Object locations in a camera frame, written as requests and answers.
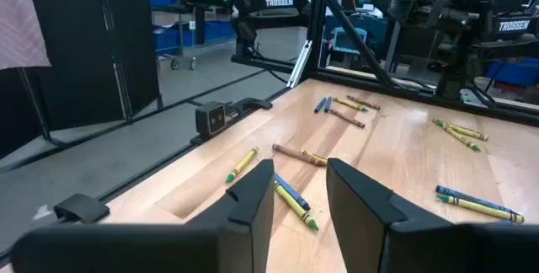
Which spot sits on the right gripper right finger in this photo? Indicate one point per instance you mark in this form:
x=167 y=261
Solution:
x=362 y=222

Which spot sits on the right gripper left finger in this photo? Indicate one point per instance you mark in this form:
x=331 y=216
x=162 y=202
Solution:
x=244 y=235

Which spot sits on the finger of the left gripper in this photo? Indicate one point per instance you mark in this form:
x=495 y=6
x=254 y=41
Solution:
x=406 y=7

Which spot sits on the brown crayon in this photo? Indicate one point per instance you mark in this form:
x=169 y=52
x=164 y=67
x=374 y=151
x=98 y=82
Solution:
x=347 y=118
x=286 y=151
x=363 y=102

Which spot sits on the blue crayon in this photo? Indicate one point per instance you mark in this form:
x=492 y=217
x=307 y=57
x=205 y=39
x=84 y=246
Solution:
x=463 y=195
x=320 y=105
x=295 y=195
x=328 y=104

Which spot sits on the black background robot arm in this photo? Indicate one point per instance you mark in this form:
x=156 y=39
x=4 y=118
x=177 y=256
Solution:
x=269 y=9

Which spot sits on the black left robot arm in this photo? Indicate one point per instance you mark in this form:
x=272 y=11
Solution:
x=513 y=26

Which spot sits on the black table clamp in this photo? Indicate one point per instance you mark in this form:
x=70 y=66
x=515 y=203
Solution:
x=80 y=207
x=250 y=104

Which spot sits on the grey wheeled cart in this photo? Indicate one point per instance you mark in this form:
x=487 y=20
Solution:
x=182 y=60

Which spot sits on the black partition panel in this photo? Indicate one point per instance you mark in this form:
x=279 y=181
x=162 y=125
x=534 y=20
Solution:
x=84 y=45

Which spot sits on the pink cloth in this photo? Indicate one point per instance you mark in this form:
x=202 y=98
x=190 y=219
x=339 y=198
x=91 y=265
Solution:
x=21 y=16

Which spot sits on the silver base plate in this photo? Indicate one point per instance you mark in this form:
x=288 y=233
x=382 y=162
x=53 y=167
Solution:
x=469 y=97

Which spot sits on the silver aluminium bracket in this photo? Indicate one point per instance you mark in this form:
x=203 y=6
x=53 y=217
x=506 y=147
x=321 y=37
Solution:
x=300 y=64

